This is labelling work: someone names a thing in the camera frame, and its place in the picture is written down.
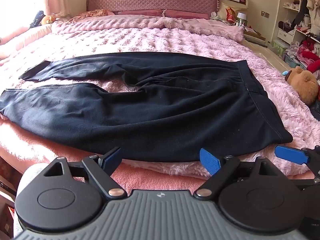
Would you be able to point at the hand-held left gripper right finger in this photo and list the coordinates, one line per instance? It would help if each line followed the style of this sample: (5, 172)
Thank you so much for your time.
(209, 160)

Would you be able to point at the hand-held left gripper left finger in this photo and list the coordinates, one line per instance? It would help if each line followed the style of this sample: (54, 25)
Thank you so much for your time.
(111, 158)

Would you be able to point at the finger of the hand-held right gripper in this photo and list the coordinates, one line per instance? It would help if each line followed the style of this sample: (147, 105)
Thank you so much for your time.
(291, 153)

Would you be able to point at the black pants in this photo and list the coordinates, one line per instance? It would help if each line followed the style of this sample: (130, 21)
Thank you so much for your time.
(160, 105)

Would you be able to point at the large brown teddy bear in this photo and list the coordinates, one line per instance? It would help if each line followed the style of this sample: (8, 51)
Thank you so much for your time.
(303, 82)

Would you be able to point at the pile of red clothes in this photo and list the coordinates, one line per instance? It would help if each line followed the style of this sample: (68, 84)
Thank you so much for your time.
(310, 55)

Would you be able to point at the beige bed platform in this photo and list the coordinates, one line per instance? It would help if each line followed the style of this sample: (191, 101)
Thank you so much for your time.
(267, 55)

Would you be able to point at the pale green storage box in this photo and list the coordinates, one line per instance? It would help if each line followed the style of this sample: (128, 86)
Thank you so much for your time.
(280, 46)

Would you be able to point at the pink fluffy blanket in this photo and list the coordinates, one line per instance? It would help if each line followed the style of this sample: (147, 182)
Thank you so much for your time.
(125, 42)

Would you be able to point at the wooden nightstand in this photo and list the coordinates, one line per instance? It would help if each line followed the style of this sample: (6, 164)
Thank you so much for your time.
(253, 36)

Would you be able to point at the folded pink fluffy quilt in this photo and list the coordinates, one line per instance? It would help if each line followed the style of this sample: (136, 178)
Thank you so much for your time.
(150, 23)

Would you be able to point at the white table lamp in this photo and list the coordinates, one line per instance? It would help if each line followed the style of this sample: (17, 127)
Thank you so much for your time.
(241, 18)

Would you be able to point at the floral pink pillow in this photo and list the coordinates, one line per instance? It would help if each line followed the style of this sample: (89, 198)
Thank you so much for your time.
(96, 13)

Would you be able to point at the red snack bag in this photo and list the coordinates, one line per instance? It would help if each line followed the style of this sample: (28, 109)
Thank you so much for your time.
(230, 14)

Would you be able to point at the dark pink pillow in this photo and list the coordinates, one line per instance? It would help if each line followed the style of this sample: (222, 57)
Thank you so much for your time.
(187, 14)
(140, 12)

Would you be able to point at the hanging coats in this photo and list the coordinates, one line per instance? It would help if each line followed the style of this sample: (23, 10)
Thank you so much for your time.
(308, 2)

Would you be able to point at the orange plush toy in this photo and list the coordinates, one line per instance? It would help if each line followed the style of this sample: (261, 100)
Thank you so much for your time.
(48, 19)

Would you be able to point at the dark patterned cloth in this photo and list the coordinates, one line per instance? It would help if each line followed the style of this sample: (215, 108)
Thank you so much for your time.
(37, 20)

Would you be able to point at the wall socket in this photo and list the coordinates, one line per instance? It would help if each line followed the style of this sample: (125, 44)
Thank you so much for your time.
(265, 14)

